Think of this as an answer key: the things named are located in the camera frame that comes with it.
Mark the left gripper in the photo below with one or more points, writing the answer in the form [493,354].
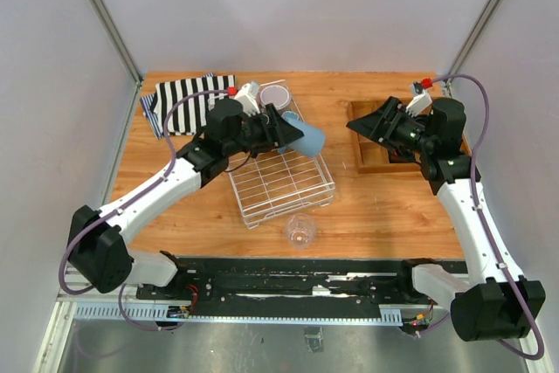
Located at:
[281,134]

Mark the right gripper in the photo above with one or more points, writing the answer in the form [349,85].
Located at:
[374,127]

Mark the plain blue cup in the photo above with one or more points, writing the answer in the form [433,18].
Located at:
[312,141]

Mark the lilac grey mug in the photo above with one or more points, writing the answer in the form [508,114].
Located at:
[276,95]

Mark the clear glass cup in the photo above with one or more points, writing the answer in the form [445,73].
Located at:
[300,229]

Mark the blue floral mug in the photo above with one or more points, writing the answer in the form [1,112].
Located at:
[288,133]

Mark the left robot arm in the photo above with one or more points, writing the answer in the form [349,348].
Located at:
[98,239]

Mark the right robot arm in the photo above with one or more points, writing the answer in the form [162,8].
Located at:
[497,301]

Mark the wooden compartment tray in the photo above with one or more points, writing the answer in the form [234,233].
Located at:
[371,154]

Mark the black white striped cloth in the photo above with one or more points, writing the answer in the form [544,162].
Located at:
[188,104]

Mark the white wire dish rack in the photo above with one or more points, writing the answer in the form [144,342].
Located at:
[274,184]

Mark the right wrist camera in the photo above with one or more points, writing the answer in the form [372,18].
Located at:
[421,98]

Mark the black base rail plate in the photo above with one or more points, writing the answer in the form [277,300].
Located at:
[286,289]

